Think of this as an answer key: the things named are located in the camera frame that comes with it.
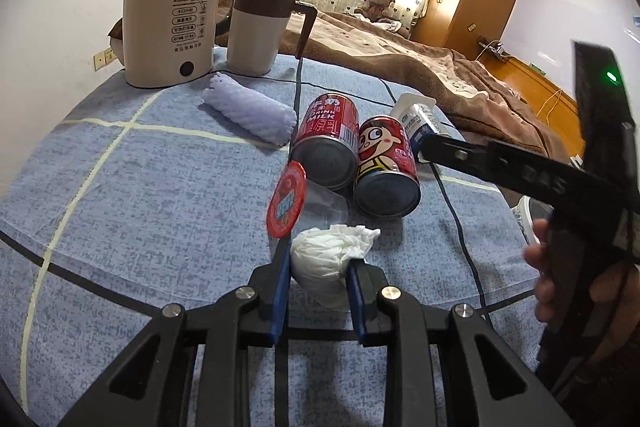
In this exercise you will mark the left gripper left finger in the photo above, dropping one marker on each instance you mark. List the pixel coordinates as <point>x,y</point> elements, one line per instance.
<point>191,366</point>

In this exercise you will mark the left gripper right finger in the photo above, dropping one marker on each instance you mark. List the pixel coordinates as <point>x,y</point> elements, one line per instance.
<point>484,382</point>

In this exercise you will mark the white tissue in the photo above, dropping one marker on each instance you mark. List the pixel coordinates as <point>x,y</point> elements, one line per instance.
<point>320,259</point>

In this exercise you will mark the clear cup with red lid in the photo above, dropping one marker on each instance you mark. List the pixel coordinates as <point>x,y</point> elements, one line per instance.
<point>298,204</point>

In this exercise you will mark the purple foam net sleeve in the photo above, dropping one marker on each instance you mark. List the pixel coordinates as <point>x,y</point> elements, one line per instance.
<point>268,119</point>

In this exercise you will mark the person's right hand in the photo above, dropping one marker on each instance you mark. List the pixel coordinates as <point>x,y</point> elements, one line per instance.
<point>621,281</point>

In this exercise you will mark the wooden bed headboard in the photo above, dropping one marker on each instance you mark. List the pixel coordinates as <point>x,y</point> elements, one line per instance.
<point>550,103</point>

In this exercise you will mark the brown bed blanket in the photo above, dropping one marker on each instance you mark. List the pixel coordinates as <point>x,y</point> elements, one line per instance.
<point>480,106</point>

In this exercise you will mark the red milk can cartoon face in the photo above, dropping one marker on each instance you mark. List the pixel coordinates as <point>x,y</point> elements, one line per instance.
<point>386,183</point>

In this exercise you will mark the white yogurt bottle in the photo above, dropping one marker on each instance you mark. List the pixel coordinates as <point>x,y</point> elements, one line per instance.
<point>416,113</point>

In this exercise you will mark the red milk can plain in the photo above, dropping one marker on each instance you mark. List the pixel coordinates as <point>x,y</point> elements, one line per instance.
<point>326,143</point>

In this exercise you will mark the brown teddy bear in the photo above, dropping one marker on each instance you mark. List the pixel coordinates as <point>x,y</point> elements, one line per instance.
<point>382,14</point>

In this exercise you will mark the cream electric kettle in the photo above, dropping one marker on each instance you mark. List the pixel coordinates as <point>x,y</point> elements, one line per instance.
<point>169,42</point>

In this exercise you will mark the cream brown lidded mug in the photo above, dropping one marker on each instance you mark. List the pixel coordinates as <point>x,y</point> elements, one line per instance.
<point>256,30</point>

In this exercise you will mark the wall power socket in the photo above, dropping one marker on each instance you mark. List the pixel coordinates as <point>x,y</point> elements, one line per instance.
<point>103,58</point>

